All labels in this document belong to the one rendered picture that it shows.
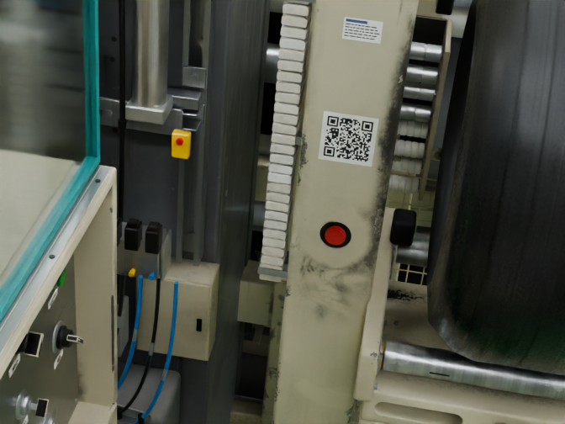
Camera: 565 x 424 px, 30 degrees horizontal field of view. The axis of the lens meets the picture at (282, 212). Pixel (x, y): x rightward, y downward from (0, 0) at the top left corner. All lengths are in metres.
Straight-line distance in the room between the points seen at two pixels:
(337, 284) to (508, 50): 0.48
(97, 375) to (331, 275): 0.38
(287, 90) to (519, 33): 0.33
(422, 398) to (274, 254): 0.30
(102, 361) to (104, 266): 0.16
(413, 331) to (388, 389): 0.23
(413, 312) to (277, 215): 0.39
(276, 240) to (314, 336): 0.18
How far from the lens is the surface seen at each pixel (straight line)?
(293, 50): 1.42
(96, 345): 1.40
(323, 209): 1.51
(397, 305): 1.84
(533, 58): 1.28
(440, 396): 1.59
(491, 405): 1.60
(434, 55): 1.83
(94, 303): 1.36
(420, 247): 1.79
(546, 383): 1.58
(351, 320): 1.62
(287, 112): 1.45
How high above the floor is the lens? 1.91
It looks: 33 degrees down
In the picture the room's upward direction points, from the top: 6 degrees clockwise
